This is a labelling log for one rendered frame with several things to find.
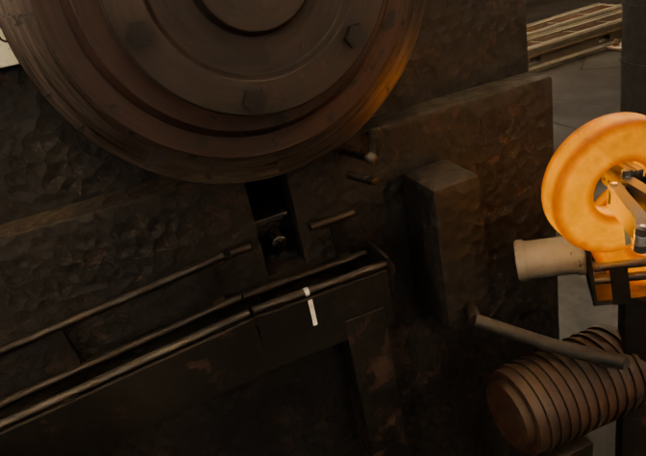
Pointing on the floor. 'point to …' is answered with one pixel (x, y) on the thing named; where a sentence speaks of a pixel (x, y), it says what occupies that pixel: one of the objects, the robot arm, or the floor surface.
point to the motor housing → (563, 396)
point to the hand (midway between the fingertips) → (615, 171)
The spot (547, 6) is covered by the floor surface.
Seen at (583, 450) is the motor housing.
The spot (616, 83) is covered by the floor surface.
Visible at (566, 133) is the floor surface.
